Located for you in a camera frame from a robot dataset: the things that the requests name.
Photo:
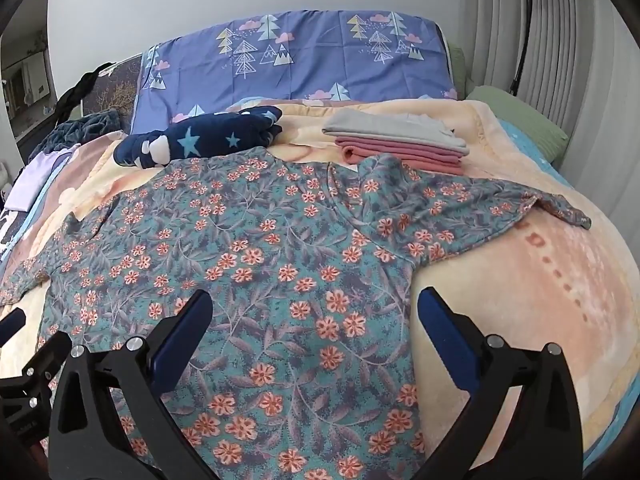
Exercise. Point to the lavender cloth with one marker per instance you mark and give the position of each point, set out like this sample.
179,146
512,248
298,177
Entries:
35,175

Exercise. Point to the light blue bed sheet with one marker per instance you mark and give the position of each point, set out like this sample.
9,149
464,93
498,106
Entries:
530,147

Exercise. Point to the grey folded cloth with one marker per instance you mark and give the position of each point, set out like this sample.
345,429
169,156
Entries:
380,127

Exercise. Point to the blue-grey fuzzy blanket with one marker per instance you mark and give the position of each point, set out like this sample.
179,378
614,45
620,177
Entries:
85,125

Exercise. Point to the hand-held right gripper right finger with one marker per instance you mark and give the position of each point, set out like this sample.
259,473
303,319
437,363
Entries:
441,326

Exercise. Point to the green pillow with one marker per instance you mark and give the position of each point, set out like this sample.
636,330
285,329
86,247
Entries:
456,70
520,115

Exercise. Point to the pink folded cloth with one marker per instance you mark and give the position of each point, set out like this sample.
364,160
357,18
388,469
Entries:
400,153

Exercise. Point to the black floor lamp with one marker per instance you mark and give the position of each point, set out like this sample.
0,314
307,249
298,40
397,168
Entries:
522,60

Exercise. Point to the peach fleece blanket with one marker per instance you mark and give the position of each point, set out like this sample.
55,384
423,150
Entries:
525,285

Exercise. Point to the purple tree print pillow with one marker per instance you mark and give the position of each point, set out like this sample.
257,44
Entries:
300,60

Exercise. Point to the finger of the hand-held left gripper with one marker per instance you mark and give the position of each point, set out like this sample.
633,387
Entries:
50,353
12,323

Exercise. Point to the navy star print cloth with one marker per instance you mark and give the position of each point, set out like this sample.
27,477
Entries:
200,140

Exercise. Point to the teal floral shirt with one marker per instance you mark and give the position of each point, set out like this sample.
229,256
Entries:
300,260

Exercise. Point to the white cabinet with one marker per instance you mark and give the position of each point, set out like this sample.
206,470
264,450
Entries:
35,77

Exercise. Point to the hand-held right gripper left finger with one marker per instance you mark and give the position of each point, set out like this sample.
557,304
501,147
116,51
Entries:
182,332

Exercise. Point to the dark branch print pillow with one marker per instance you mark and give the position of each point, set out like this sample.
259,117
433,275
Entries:
117,90

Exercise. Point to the white pleated curtain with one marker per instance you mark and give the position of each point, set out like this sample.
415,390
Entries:
575,60

